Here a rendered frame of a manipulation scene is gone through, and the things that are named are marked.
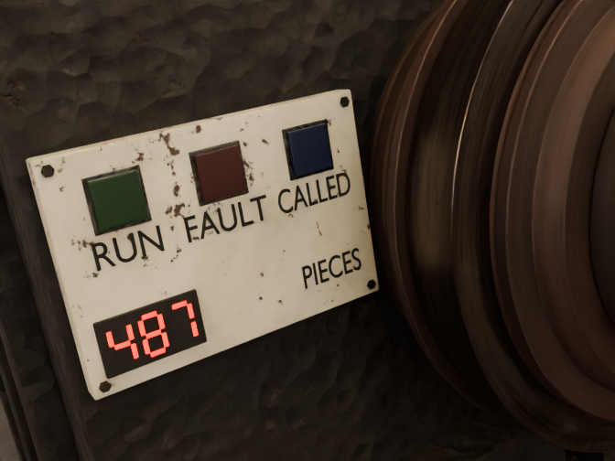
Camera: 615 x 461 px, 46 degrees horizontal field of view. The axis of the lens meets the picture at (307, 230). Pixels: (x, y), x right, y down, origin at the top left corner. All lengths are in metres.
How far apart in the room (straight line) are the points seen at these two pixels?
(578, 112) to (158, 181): 0.30
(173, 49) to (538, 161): 0.28
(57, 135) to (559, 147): 0.35
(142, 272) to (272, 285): 0.11
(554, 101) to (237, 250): 0.26
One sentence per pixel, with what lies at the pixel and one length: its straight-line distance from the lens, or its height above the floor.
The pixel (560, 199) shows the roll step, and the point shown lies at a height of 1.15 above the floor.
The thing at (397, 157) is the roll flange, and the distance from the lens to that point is 0.55.
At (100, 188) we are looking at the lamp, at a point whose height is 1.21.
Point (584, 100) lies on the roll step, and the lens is 0.54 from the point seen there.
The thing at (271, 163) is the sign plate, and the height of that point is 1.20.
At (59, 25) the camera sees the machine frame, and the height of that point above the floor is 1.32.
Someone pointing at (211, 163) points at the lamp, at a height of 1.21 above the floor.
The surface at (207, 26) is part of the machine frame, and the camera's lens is 0.57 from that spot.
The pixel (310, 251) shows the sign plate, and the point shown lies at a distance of 0.60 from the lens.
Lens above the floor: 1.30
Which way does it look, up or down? 16 degrees down
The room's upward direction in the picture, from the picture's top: 10 degrees counter-clockwise
